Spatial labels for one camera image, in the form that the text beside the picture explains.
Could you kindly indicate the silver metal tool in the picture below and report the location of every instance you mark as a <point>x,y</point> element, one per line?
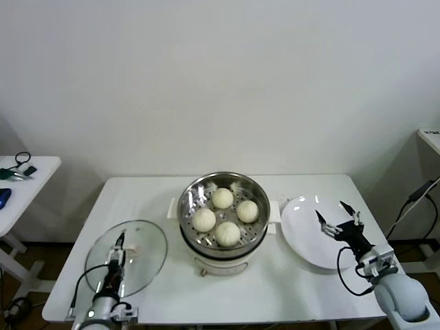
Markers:
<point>22,176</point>

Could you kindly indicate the white oval plate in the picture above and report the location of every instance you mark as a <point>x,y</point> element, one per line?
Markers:
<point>302,223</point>

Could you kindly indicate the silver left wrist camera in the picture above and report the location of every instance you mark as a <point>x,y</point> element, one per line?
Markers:
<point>126,311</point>

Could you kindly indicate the white side table with label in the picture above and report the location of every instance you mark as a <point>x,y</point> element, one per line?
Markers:
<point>429,137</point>

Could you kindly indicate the white steamer pot with tiers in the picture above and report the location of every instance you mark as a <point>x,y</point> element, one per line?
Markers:
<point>220,264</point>

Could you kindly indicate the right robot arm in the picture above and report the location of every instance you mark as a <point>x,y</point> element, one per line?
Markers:
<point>398,295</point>

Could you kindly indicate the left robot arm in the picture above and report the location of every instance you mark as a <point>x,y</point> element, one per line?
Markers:
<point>99,309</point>

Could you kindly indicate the blue plastic object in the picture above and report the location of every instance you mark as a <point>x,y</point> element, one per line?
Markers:
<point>4,197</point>

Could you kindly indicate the white steamed baozi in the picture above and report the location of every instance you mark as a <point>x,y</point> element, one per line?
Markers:
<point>247,210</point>
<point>203,220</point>
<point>227,233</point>
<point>222,198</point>

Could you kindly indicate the perforated steel steamer basket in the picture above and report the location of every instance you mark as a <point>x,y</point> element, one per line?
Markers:
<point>192,206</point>

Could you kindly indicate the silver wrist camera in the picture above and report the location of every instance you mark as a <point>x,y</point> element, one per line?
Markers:
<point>378,261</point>
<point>126,311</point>

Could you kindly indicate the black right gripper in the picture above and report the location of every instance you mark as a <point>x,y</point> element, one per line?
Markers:
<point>352,235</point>

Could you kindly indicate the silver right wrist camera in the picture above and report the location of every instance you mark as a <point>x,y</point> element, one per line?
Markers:
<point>378,261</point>

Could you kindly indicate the green tool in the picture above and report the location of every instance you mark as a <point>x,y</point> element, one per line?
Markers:
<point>5,174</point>

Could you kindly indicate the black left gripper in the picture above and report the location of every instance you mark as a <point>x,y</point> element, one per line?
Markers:
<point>113,280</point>

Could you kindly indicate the small black device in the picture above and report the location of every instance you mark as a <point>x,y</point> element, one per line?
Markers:
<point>30,170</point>

